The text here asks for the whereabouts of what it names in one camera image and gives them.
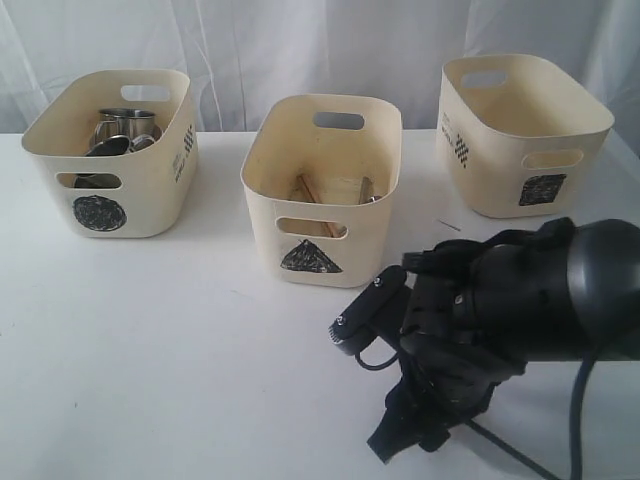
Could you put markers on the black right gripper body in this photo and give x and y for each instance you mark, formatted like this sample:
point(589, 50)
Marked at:
point(481, 311)

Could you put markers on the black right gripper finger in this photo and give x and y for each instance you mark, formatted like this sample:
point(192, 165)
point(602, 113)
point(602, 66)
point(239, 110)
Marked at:
point(437, 421)
point(400, 427)

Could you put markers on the steel table knife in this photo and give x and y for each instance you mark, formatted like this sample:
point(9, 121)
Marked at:
point(366, 192)

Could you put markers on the cream bin with triangle mark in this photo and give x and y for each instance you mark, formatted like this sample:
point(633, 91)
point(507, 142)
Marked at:
point(335, 140)

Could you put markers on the wooden chopstick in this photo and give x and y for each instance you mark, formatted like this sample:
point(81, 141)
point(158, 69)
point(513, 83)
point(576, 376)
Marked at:
point(311, 193)

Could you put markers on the steel mug front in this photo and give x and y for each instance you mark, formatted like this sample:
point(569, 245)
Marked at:
point(142, 141)

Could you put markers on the steel mug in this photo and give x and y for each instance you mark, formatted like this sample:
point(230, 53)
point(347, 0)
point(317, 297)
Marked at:
point(142, 141)
point(124, 121)

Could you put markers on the stainless steel bowl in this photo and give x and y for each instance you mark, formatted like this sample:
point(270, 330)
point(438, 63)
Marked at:
point(113, 146)

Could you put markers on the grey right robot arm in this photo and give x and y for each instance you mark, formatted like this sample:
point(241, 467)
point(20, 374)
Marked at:
point(603, 280)

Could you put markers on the small thin needle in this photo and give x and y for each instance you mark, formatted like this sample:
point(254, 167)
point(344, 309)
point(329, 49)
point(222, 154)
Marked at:
point(449, 225)

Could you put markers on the cream bin with square mark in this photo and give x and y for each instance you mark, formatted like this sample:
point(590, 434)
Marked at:
point(517, 133)

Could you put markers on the cream bin with circle mark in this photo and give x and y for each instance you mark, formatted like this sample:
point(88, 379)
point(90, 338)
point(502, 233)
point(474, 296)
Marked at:
point(155, 181)

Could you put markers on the white curtain backdrop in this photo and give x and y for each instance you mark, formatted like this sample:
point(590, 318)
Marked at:
point(243, 56)

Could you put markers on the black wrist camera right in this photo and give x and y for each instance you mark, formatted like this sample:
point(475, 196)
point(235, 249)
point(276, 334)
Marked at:
point(377, 312)

